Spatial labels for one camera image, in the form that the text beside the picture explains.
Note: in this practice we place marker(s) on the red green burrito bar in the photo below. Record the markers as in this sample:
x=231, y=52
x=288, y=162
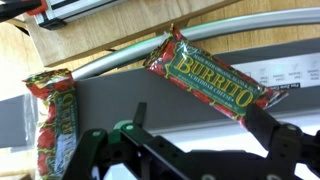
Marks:
x=206, y=76
x=56, y=133

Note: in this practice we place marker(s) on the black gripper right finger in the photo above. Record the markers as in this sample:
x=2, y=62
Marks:
x=286, y=153

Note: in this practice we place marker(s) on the silver aluminium rail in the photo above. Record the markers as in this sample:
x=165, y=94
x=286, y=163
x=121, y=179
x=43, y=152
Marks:
x=66, y=10

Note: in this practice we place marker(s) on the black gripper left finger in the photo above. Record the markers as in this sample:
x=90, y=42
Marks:
x=126, y=156

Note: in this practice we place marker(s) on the wooden platform board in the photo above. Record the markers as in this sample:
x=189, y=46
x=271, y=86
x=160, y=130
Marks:
x=133, y=23

